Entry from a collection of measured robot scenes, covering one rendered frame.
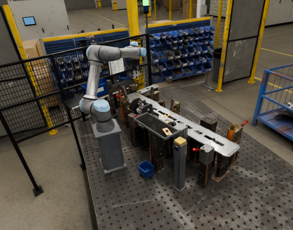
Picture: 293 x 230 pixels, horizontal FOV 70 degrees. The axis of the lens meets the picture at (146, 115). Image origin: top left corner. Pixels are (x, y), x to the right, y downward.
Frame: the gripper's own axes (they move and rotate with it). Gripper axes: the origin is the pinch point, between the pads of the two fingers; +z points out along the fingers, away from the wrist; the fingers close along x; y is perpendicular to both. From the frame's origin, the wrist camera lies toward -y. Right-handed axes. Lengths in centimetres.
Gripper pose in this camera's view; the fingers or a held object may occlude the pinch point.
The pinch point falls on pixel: (135, 76)
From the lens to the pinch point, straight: 221.8
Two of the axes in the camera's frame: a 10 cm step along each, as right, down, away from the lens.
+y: 6.2, 3.7, -6.9
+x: 7.8, -3.7, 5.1
